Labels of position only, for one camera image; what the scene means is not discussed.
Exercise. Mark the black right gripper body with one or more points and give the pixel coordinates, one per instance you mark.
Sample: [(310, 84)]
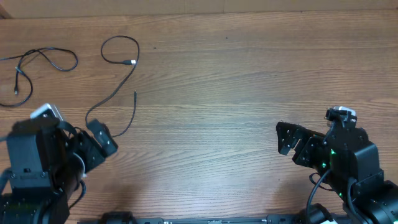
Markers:
[(311, 154)]

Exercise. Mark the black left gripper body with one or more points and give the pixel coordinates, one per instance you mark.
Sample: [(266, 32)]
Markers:
[(86, 151)]

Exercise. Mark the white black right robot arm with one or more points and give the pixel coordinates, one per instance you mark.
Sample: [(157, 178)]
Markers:
[(348, 162)]

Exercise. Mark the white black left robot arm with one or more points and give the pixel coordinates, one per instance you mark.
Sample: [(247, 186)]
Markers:
[(49, 158)]

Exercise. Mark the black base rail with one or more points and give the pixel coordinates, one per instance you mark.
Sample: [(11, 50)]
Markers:
[(127, 217)]

